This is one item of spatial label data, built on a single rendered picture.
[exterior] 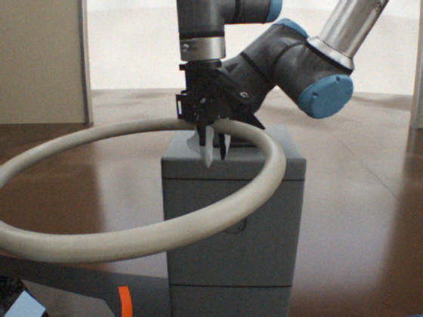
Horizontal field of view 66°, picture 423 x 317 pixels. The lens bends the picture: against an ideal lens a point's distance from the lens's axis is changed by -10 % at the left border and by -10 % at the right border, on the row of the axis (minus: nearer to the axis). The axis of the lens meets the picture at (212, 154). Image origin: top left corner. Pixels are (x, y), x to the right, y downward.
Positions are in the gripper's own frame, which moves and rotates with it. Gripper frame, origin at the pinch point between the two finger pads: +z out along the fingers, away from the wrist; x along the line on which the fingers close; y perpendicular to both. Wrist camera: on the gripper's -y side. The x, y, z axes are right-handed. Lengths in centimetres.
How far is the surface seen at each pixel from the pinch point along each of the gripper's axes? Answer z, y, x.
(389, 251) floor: 100, -20, -133
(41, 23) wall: -64, 457, -190
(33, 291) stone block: 5.0, -1.0, 43.8
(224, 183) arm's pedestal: 14.3, 10.5, -15.6
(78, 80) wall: 26, 415, -217
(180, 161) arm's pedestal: 7.3, 19.8, -9.2
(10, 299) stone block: 3.1, -2.6, 47.6
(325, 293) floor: 96, -1, -77
